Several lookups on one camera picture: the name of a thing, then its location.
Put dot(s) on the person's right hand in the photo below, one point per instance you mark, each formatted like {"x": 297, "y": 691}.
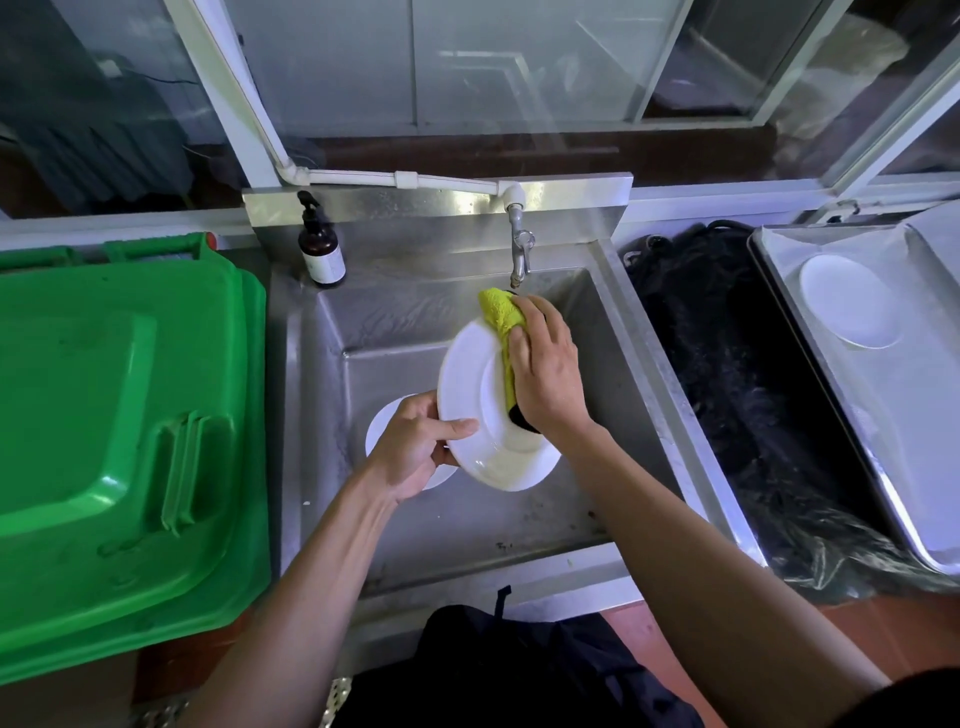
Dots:
{"x": 551, "y": 375}

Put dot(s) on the person's left hand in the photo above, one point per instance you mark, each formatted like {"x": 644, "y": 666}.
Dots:
{"x": 409, "y": 454}

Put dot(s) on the person's right thumb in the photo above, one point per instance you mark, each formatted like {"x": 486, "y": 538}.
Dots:
{"x": 517, "y": 352}

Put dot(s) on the person's left thumb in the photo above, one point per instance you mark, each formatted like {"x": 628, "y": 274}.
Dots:
{"x": 454, "y": 431}

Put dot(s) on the large white plate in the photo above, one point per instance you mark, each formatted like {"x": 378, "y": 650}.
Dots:
{"x": 469, "y": 390}

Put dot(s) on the yellow dish sponge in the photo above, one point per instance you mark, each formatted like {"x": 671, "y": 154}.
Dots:
{"x": 499, "y": 309}

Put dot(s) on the person's left forearm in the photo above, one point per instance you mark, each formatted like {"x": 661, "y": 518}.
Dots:
{"x": 300, "y": 607}

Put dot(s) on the person's right forearm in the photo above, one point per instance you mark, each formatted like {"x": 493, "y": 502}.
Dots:
{"x": 697, "y": 577}

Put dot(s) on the small white plate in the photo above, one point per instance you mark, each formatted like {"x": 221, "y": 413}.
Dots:
{"x": 379, "y": 431}

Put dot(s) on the stainless steel sink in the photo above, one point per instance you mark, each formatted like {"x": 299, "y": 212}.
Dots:
{"x": 420, "y": 525}

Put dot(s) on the metal faucet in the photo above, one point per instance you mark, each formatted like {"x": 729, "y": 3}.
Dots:
{"x": 519, "y": 251}

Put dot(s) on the dark soap pump bottle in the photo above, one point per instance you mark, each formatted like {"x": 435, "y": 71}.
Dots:
{"x": 322, "y": 255}

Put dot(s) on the black garbage bag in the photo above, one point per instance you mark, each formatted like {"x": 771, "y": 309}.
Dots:
{"x": 735, "y": 390}

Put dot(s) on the white water pipe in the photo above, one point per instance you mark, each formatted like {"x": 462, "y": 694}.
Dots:
{"x": 360, "y": 178}

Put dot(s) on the person's black clothing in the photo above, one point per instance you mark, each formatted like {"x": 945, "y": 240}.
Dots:
{"x": 517, "y": 675}

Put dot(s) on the perforated metal sheet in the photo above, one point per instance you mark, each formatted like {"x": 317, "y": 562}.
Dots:
{"x": 337, "y": 701}

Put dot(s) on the white oval plate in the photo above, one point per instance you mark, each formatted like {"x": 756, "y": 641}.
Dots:
{"x": 851, "y": 300}

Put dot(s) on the green plastic bin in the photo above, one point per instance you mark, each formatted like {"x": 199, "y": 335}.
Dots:
{"x": 112, "y": 435}

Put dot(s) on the metal tray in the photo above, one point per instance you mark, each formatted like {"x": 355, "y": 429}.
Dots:
{"x": 900, "y": 420}

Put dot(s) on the white window frame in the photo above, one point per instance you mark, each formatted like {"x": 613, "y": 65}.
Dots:
{"x": 720, "y": 195}

